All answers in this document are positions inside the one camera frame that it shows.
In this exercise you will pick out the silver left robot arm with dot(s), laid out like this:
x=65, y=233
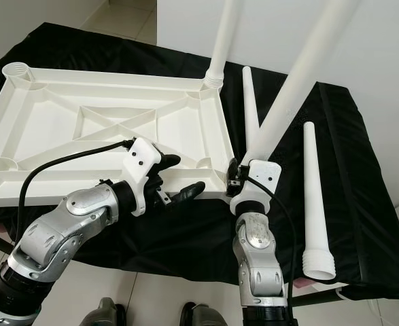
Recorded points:
x=70, y=224

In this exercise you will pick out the black table cloth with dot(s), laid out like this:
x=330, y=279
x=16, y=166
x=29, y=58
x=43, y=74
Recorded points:
x=369, y=170

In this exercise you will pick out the grey robot foot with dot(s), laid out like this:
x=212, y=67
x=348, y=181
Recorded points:
x=104, y=312
x=206, y=316

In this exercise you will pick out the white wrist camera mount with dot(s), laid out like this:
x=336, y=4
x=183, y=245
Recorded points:
x=260, y=175
x=139, y=159

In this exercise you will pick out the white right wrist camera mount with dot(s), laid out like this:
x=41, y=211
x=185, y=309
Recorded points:
x=260, y=175

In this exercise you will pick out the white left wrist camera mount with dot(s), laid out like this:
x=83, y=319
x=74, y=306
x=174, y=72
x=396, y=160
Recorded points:
x=139, y=159

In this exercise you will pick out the grey left robot foot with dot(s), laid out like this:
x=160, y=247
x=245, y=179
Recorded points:
x=104, y=312

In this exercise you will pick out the grey right robot foot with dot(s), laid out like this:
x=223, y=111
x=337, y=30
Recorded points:
x=206, y=316

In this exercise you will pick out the white plastic table leg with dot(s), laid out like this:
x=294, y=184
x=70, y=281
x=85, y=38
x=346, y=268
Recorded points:
x=226, y=34
x=250, y=102
x=315, y=204
x=304, y=78

